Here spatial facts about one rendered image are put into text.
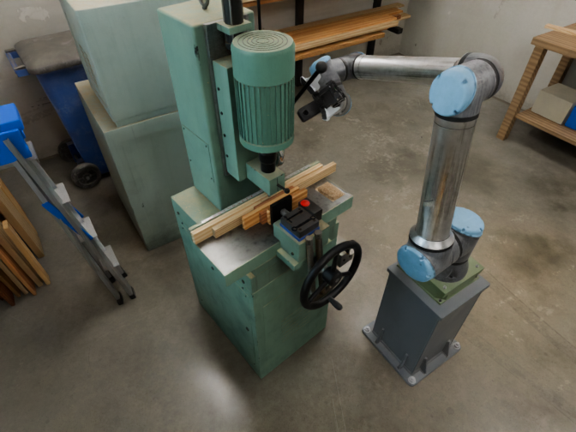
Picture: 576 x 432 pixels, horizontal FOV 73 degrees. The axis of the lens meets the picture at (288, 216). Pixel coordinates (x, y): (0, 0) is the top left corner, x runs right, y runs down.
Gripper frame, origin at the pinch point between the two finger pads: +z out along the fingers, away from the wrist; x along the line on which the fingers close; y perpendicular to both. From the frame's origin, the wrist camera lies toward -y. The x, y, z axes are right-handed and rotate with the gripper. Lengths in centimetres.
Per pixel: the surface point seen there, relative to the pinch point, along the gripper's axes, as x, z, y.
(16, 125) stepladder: -52, 13, -95
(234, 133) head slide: -5.3, 1.9, -26.8
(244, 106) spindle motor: -6.2, 14.7, -14.6
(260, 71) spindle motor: -9.3, 20.2, -4.0
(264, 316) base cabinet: 57, -14, -63
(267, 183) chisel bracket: 13.6, -3.3, -28.0
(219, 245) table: 24, 6, -51
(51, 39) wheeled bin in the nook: -149, -86, -140
